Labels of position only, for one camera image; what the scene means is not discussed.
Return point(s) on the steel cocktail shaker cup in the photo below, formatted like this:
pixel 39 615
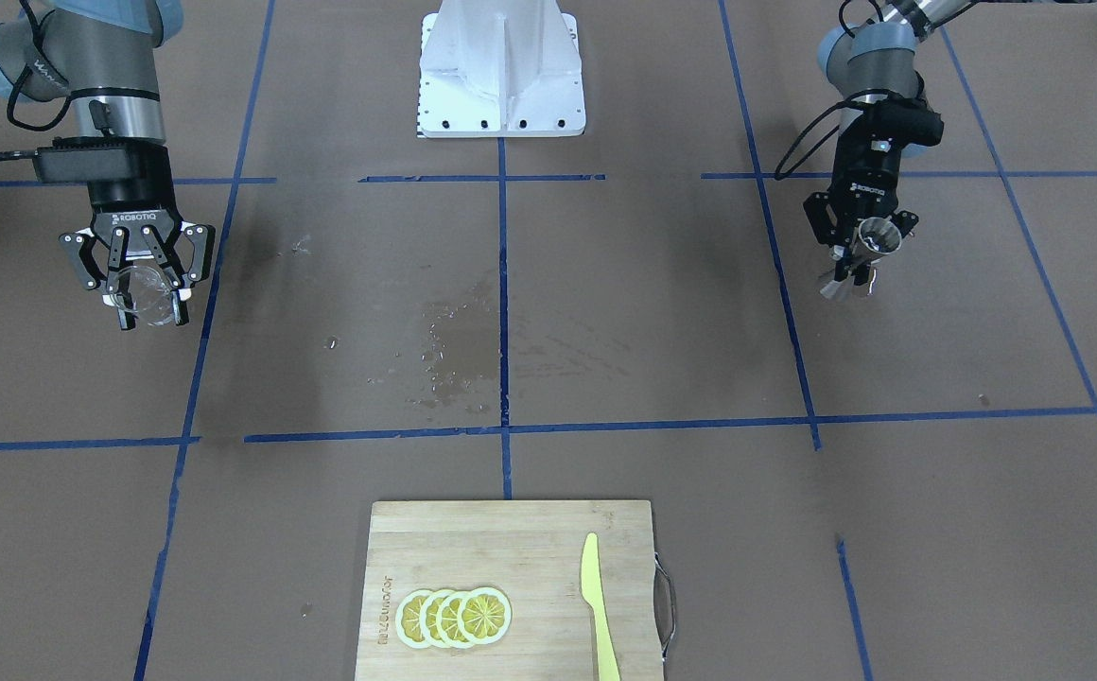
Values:
pixel 856 266

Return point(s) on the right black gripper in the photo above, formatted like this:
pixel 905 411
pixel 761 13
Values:
pixel 132 192

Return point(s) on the wooden cutting board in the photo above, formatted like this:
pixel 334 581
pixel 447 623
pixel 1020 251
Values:
pixel 531 550

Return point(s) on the yellow plastic knife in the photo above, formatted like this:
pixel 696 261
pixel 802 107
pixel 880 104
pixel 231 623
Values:
pixel 593 595

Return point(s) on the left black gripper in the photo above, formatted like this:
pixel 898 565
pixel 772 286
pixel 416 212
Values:
pixel 868 170

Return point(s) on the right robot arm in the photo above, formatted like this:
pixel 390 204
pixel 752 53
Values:
pixel 96 58

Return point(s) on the lemon slice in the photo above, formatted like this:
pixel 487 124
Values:
pixel 429 618
pixel 410 621
pixel 448 622
pixel 485 615

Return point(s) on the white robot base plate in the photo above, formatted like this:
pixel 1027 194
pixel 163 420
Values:
pixel 500 69

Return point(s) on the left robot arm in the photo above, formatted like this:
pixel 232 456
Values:
pixel 875 60

